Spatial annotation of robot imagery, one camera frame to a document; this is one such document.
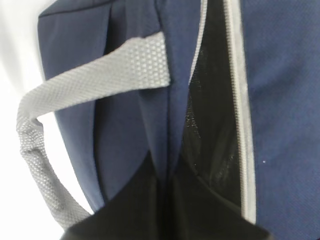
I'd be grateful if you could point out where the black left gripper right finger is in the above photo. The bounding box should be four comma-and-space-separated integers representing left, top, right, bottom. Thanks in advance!
172, 172, 260, 240

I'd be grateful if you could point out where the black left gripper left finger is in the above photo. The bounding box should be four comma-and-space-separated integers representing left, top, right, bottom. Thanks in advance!
62, 153, 175, 240

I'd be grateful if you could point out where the navy and white lunch bag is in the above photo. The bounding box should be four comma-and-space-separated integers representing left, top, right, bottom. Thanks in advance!
16, 0, 320, 240

